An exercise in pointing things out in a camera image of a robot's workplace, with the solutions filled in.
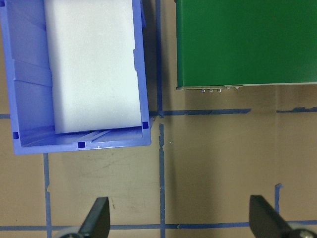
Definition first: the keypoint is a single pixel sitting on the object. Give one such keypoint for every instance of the white foam pad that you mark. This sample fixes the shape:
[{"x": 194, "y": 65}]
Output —
[{"x": 94, "y": 62}]

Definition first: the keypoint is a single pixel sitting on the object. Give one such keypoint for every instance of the blue plastic storage bin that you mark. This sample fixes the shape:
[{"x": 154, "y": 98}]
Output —
[{"x": 29, "y": 74}]

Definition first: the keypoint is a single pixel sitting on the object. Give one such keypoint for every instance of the green belt conveyor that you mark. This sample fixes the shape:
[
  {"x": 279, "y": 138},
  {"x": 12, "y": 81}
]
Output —
[{"x": 247, "y": 42}]

